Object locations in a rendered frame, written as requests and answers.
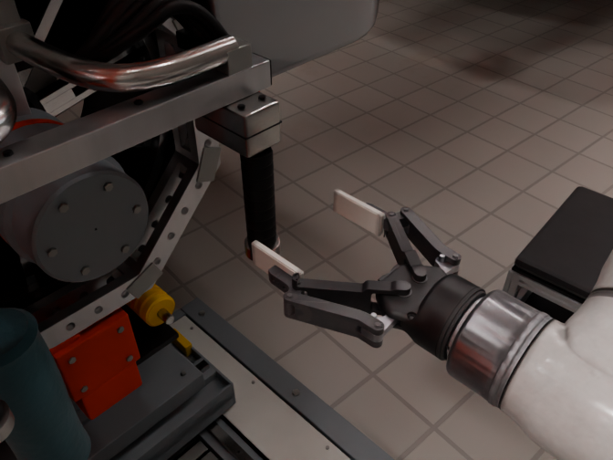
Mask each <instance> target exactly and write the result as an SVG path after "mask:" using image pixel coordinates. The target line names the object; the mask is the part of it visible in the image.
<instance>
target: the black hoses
mask: <svg viewBox="0 0 613 460"><path fill-rule="evenodd" d="M171 16H173V17H174V18H175V19H176V20H177V21H178V22H179V23H180V24H181V25H182V27H183V29H180V30H177V31H176V37H177V44H178V47H179V48H182V49H187V48H190V47H195V46H198V45H200V44H203V43H205V42H208V41H211V40H214V39H216V38H219V37H224V36H226V35H229V34H228V33H227V32H226V30H225V29H224V28H223V26H222V25H221V24H220V22H219V21H218V20H217V19H216V18H215V17H214V16H213V15H212V14H211V13H210V12H209V11H208V10H207V9H206V8H204V7H203V6H201V5H199V4H197V3H195V2H193V1H191V0H109V1H108V3H107V4H106V6H105V7H104V9H103V11H102V12H101V14H100V16H99V18H98V20H97V22H96V24H95V25H94V27H93V29H92V31H91V33H90V35H89V37H88V38H87V40H86V41H85V42H84V43H83V45H82V46H81V47H80V48H79V49H78V51H77V52H76V53H75V54H74V55H76V56H79V57H83V58H87V59H91V60H95V61H99V62H105V63H108V62H109V61H111V60H112V59H113V58H115V57H116V56H118V55H120V54H121V53H123V52H124V51H126V50H127V49H129V48H130V47H132V46H134V45H135V44H137V43H138V42H139V41H141V40H142V39H143V38H144V37H146V36H147V35H149V34H150V33H151V32H153V31H154V30H155V29H157V28H158V27H159V26H161V25H162V24H163V23H164V22H165V21H166V20H168V19H169V18H170V17H171ZM15 66H16V71H17V72H19V71H22V70H25V69H29V68H33V66H31V65H29V64H27V63H26V62H25V61H20V62H17V63H15Z"/></svg>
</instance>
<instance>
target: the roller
mask: <svg viewBox="0 0 613 460"><path fill-rule="evenodd" d="M126 305H128V306H129V307H130V308H131V309H132V310H133V311H134V312H135V313H136V314H137V315H139V317H140V318H141V319H143V320H144V321H145V322H146V323H147V324H148V325H149V326H152V327H155V326H159V325H161V324H162V323H164V322H165V323H166V324H171V323H172V322H173V321H174V316H173V315H172V312H173V311H174V307H175V302H174V300H173V298H171V297H170V296H169V295H168V294H167V293H166V292H164V291H163V290H162V289H161V288H160V287H158V286H157V285H156V284H154V286H153V288H151V289H150V290H148V291H146V292H145V293H144V294H143V295H142V296H141V297H140V298H139V299H137V298H135V299H133V300H132V301H130V302H129V303H127V304H126Z"/></svg>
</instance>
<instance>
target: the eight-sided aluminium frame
mask: <svg viewBox="0 0 613 460"><path fill-rule="evenodd" d="M180 29H183V27H182V25H181V24H180V23H179V22H178V21H177V20H176V19H175V18H174V17H173V16H171V17H170V18H169V19H168V20H166V21H165V22H164V23H163V24H162V25H161V26H159V27H158V28H157V29H155V32H156V37H157V42H158V48H159V53H160V58H161V57H165V56H168V55H171V54H174V53H177V52H180V51H183V50H184V49H182V48H179V47H178V44H177V37H176V31H177V30H180ZM172 133H173V138H174V143H175V152H174V154H173V156H172V157H171V160H170V162H169V164H168V166H167V167H166V169H165V171H164V173H163V175H162V177H161V178H160V180H159V182H158V184H157V186H156V187H155V189H154V191H153V193H152V195H151V197H150V199H149V201H148V206H149V216H148V222H147V226H146V229H145V232H144V234H143V237H142V239H141V240H140V242H139V244H138V245H137V247H136V248H135V250H134V251H133V252H132V254H131V255H130V256H129V257H128V258H127V259H126V260H125V261H124V262H123V263H122V264H121V265H119V266H118V267H116V268H115V269H114V270H112V271H110V272H109V273H108V274H106V275H104V276H102V277H98V278H96V279H92V280H90V281H85V282H74V283H72V282H71V283H69V284H68V285H66V286H64V287H62V288H61V289H59V290H57V291H55V292H53V293H51V294H50V295H48V296H46V297H44V298H42V299H40V300H39V301H37V302H35V303H34V304H32V305H30V306H28V307H26V308H24V310H26V311H28V312H30V313H31V314H32V315H34V316H35V318H36V320H37V325H38V330H39V332H40V334H41V335H42V337H43V339H44V341H45V343H46V344H47V346H48V348H49V349H52V348H54V347H56V346H57V345H59V344H60V343H62V342H64V341H66V340H68V339H70V338H71V337H73V336H75V335H76V334H78V333H79V332H80V331H82V330H83V329H86V328H87V327H89V326H91V325H92V324H94V323H95V322H97V321H99V320H100V319H103V318H104V317H106V316H108V314H110V313H112V312H113V311H115V310H116V309H118V308H120V307H122V306H124V305H125V304H127V303H129V302H130V301H132V300H133V299H135V298H137V299H139V298H140V297H141V296H142V295H143V294H144V293H145V292H146V291H148V290H150V289H151V288H153V286H154V284H155V282H156V280H157V279H158V278H159V277H160V276H161V275H162V270H163V268H164V266H165V264H166V262H167V261H168V259H169V257H170V255H171V252H172V251H173V249H174V247H175V246H176V244H177V243H178V241H179V239H180V237H181V235H182V233H183V231H184V229H185V227H186V225H187V224H188V223H189V221H190V219H191V217H192V215H193V213H194V211H195V209H196V207H197V206H198V204H199V202H200V201H201V199H202V198H203V195H204V193H205V191H206V189H207V188H208V186H209V184H210V182H211V181H214V177H215V174H216V171H217V170H218V168H219V166H220V164H221V160H220V152H221V147H219V143H218V141H216V140H214V139H213V138H211V137H209V136H207V135H206V134H204V133H202V132H200V131H198V130H197V129H196V127H195V120H192V121H189V122H187V123H185V124H183V125H181V126H179V127H176V128H174V129H172Z"/></svg>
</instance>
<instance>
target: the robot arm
mask: <svg viewBox="0 0 613 460"><path fill-rule="evenodd" d="M333 211H334V212H336V213H338V214H340V215H342V216H344V217H346V218H347V219H348V220H350V221H352V222H354V223H355V224H357V225H360V226H361V227H363V228H365V229H367V230H369V231H370V232H371V233H373V234H375V235H377V236H381V235H382V234H383V229H384V237H385V235H386V237H387V239H388V241H389V244H390V248H391V250H392V252H393V255H394V256H395V259H396V261H397V263H398V264H397V265H396V266H394V267H393V268H392V269H391V271H390V272H389V273H388V274H386V275H383V276H382V277H380V278H379V279H378V281H376V280H367V281H365V282H364V283H352V282H341V281H330V280H319V279H308V278H304V271H302V270H301V269H299V268H298V267H296V266H294V265H293V264H291V263H290V262H288V261H287V260H285V259H284V258H282V257H281V256H280V255H278V254H277V253H275V252H274V251H272V250H271V249H269V248H268V247H266V246H264V245H263V244H261V243H260V242H258V241H257V240H255V241H254V242H252V254H253V264H254V265H256V266H257V267H259V268H261V269H262V270H263V271H265V272H266V273H267V274H268V276H269V281H270V283H271V284H273V285H274V286H276V287H277V288H279V289H280V290H282V291H283V292H284V293H285V294H284V295H283V298H284V314H285V316H286V317H287V318H290V319H295V320H298V321H302V322H305V323H308V324H311V325H315V326H318V327H321V328H324V329H330V330H334V331H336V332H340V333H343V334H347V335H349V336H353V337H356V338H359V339H360V340H362V341H364V342H365V343H367V344H368V345H369V346H371V347H373V348H379V347H381V345H382V341H383V337H384V336H385V335H386V334H387V333H388V332H389V331H390V330H391V329H392V328H394V329H401V330H403V331H405V332H406V333H407V334H408V335H409V336H410V337H411V339H412V340H413V341H414V342H415V343H416V344H417V345H419V346H421V347H422V348H424V349H425V350H426V351H428V352H429V353H431V354H432V355H434V356H435V357H437V358H438V359H440V360H441V361H446V370H447V372H448V373H449V375H450V376H452V377H453V378H454V379H455V380H457V381H458V382H460V383H462V384H463V385H465V386H466V387H468V388H469V389H470V390H472V391H473V392H475V393H477V394H478V395H480V396H481V397H483V398H484V399H485V400H486V401H487V402H488V403H490V404H491V405H492V406H494V407H495V406H496V407H497V408H499V409H500V410H501V411H503V412H504V413H505V414H507V415H508V416H509V417H510V418H511V419H513V420H514V421H515V422H516V423H517V424H518V425H519V426H520V428H521V429H522V430H523V431H524V432H525V434H526V435H527V436H528V437H529V438H530V439H531V440H532V441H534V442H535V443H536V444H537V445H539V446H540V447H541V448H542V449H543V450H545V451H546V452H547V453H549V454H550V455H551V456H553V457H554V458H555V459H556V460H613V250H612V251H611V253H610V255H609V256H608V259H607V261H606V262H605V264H604V266H603V267H602V269H601V272H600V274H599V277H598V280H597V283H596V285H595V286H594V287H593V289H592V291H591V292H590V294H589V296H588V297H587V299H586V300H585V302H584V303H583V304H582V305H581V307H580V308H579V309H578V310H577V311H576V312H575V313H574V314H573V315H572V316H571V317H570V318H569V319H568V320H567V321H566V323H562V322H560V321H558V320H556V319H553V318H551V317H550V316H549V315H548V314H546V313H545V312H541V311H539V310H537V309H535V308H533V307H531V306H529V305H527V304H525V303H524V302H523V301H521V300H519V299H517V298H515V297H513V296H511V295H509V294H507V293H506V292H504V291H502V290H500V289H496V290H493V291H491V292H489V293H488V294H487V295H486V292H485V290H484V289H482V288H480V287H478V286H476V285H475V284H474V283H472V282H470V281H468V280H466V279H465V278H463V277H460V276H458V271H459V267H460V263H461V259H462V256H461V255H460V254H458V253H457V252H455V251H453V250H451V249H450V248H449V247H447V246H446V245H445V244H444V243H443V242H442V241H441V240H440V239H439V238H438V237H437V236H436V235H435V234H434V233H433V232H432V231H431V229H430V228H429V227H428V226H427V225H426V224H424V223H423V222H422V220H421V219H420V218H419V217H418V216H417V215H416V214H415V213H414V212H413V211H412V210H411V209H410V208H409V207H406V206H405V207H401V209H400V212H397V213H394V212H386V211H384V210H382V209H380V208H378V207H377V206H375V205H374V204H370V203H363V202H361V201H360V200H358V199H357V198H355V197H353V196H351V195H349V194H347V193H344V192H343V191H341V190H339V189H336V190H335V191H334V203H333ZM408 238H409V239H410V241H411V242H412V243H413V244H414V245H415V247H416V248H417V249H418V250H419V251H420V252H421V254H422V255H423V256H424V257H425V258H426V259H427V260H428V262H429V263H430V264H431V265H432V267H429V266H424V265H423V264H422V263H421V260H420V258H419V256H418V254H417V252H416V250H415V249H414V250H413V249H412V247H411V244H410V241H409V239H408ZM305 292H306V293H305ZM372 294H376V300H377V302H372V301H371V295H372ZM377 315H381V316H382V317H377Z"/></svg>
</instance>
